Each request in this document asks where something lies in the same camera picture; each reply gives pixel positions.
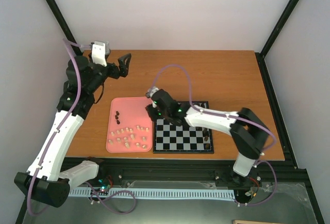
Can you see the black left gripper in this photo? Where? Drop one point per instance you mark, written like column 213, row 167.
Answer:
column 124, row 69

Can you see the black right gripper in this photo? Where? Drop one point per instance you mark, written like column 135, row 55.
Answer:
column 153, row 116

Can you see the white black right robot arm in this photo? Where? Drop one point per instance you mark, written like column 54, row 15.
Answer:
column 246, row 129

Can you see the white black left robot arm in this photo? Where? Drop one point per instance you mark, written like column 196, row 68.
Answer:
column 43, row 181

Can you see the black white chessboard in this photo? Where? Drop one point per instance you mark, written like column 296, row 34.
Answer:
column 169, row 138

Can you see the pink plastic tray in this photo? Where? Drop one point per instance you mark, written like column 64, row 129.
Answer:
column 135, row 128

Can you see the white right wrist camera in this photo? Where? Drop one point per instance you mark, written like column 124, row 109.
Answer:
column 151, row 91

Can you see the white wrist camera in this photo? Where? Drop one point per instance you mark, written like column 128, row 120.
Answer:
column 99, row 53
column 151, row 91

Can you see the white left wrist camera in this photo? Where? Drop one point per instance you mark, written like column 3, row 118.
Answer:
column 99, row 53

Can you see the black aluminium frame post left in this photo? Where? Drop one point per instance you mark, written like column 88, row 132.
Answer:
column 60, row 19

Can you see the black aluminium frame post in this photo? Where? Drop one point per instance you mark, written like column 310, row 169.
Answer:
column 60, row 19
column 285, row 15

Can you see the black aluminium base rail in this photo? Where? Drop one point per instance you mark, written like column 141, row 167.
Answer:
column 123, row 170

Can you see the light blue slotted cable duct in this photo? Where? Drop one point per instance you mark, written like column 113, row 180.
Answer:
column 157, row 194

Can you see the black side frame rail right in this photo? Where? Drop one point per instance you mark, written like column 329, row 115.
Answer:
column 276, row 112

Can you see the black aluminium frame post right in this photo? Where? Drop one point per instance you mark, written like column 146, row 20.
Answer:
column 285, row 15

